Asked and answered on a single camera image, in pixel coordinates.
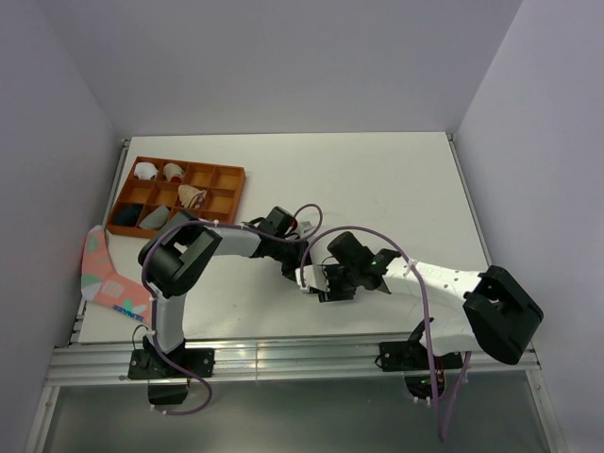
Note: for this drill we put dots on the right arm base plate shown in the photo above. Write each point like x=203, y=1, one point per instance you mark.
x=411, y=358

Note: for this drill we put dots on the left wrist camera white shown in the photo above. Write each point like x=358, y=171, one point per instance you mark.
x=303, y=229

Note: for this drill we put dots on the pink patterned sock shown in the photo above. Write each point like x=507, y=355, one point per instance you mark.
x=100, y=283

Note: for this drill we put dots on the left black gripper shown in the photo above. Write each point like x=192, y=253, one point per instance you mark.
x=288, y=272

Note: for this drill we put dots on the tan maroon purple striped sock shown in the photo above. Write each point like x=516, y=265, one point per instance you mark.
x=191, y=197

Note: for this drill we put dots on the aluminium front rail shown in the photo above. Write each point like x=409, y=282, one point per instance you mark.
x=317, y=357

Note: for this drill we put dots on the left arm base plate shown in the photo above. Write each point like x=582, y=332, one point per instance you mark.
x=168, y=386

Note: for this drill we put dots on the grey rolled sock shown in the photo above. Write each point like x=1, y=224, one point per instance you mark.
x=156, y=219

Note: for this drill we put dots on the orange compartment tray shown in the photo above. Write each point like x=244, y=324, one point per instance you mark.
x=156, y=189

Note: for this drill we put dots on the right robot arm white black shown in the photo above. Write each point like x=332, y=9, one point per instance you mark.
x=467, y=310

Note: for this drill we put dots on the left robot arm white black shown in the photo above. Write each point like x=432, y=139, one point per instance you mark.
x=175, y=258

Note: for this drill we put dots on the beige red rolled sock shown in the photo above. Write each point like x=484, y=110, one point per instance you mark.
x=173, y=173

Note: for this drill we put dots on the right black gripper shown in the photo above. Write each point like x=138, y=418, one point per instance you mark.
x=334, y=294

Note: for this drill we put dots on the white rolled sock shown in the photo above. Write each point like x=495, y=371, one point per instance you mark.
x=145, y=170

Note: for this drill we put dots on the dark teal rolled sock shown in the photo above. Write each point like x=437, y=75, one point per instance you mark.
x=128, y=216

